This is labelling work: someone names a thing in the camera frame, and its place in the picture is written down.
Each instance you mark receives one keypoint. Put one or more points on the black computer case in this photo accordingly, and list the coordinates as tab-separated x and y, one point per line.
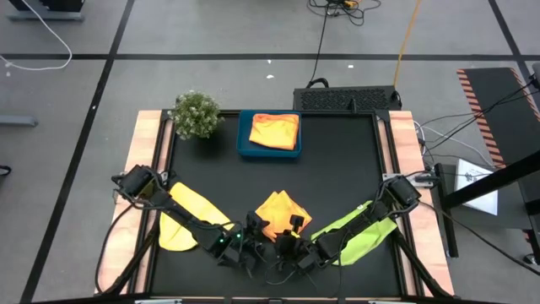
346	99

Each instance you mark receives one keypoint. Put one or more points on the black metal beam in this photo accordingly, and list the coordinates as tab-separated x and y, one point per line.
498	179

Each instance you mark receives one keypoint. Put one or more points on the yellow-orange microfiber towel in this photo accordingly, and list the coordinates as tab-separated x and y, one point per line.
280	207

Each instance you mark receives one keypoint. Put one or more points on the black stand post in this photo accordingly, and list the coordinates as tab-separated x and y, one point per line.
449	232

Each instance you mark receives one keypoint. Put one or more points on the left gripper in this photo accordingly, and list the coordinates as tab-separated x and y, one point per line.
244	249

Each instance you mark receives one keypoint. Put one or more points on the green microfiber towel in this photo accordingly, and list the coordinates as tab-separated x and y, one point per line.
371	238

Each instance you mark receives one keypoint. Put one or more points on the grey floor bar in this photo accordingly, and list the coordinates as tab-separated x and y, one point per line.
17	121

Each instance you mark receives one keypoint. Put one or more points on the black caster foot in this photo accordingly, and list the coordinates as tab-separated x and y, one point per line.
532	259

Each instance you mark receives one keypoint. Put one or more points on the black frame strut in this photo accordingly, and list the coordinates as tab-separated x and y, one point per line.
422	270
131	262

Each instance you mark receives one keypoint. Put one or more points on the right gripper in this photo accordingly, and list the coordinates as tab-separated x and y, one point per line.
295	253

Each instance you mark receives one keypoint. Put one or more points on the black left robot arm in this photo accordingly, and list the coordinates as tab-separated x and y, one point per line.
181	219

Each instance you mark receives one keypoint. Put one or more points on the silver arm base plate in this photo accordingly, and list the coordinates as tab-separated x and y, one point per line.
390	178

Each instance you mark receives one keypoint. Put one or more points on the yellow microfiber towel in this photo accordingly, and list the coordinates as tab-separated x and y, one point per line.
175	236

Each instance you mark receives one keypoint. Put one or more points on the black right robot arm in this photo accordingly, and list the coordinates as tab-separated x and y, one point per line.
363	224

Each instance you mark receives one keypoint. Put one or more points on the blue plastic bin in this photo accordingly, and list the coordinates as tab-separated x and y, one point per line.
244	139

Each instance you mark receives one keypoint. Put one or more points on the black hazard-striped ramp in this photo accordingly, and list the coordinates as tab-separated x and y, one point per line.
502	110

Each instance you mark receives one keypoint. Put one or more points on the black table frame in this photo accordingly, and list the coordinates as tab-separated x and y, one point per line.
337	113

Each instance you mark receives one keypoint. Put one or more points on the pale wooden table board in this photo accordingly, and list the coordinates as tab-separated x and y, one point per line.
403	126
145	126

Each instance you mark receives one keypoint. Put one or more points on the black floor item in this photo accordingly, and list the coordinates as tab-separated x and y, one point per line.
3	171

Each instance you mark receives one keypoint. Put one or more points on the small potted green plant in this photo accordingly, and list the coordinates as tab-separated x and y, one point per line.
196	116

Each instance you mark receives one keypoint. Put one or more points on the orange microfiber towel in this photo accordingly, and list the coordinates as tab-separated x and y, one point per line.
274	133

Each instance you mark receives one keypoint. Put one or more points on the grey furniture base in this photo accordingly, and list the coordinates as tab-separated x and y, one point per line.
46	16

